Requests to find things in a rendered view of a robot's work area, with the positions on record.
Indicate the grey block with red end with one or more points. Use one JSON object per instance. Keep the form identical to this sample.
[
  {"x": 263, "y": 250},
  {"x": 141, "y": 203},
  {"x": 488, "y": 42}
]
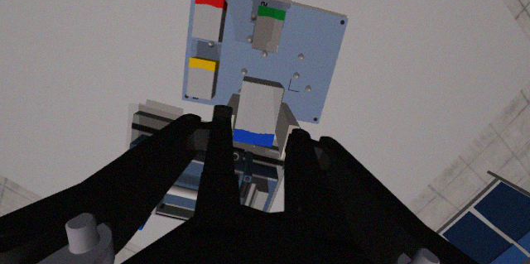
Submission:
[{"x": 209, "y": 19}]

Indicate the grey metal blank with green end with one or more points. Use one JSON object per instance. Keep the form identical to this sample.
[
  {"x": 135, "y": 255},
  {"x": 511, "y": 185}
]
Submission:
[{"x": 268, "y": 29}]

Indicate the grey block with yellow end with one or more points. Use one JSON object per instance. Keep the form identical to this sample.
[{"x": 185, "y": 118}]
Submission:
[{"x": 202, "y": 78}]

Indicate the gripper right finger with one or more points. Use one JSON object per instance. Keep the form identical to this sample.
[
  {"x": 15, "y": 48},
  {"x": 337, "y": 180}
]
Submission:
[{"x": 368, "y": 222}]

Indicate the grey block with blue end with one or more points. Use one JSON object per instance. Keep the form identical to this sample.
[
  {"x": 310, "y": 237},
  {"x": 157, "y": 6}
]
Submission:
[{"x": 259, "y": 106}]

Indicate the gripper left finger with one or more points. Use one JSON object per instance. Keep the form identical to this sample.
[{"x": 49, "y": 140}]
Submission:
[{"x": 91, "y": 222}]

